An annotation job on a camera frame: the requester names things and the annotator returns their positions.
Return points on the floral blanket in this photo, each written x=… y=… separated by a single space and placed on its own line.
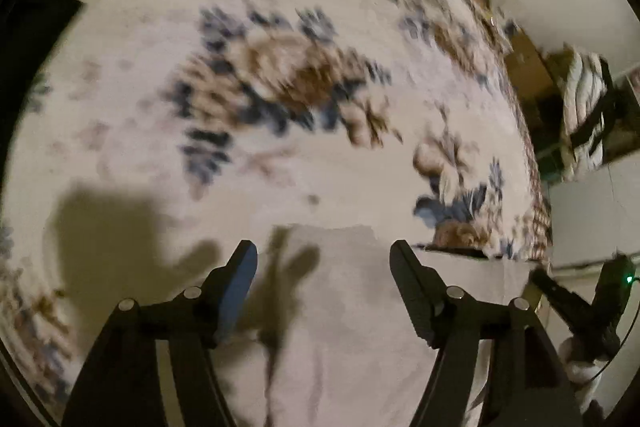
x=150 y=82

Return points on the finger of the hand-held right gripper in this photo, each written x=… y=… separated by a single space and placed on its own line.
x=560 y=299

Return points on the large cardboard box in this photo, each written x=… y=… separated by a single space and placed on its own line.
x=530 y=72

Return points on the grey long-sleeve shirt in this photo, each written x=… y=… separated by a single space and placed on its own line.
x=350 y=307

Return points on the person's right forearm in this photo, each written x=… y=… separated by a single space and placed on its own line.
x=580 y=377

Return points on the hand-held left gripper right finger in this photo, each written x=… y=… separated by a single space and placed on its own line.
x=410 y=292

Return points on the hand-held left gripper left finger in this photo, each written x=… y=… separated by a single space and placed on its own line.
x=240 y=287

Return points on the green bin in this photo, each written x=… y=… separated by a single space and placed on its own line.
x=550 y=164

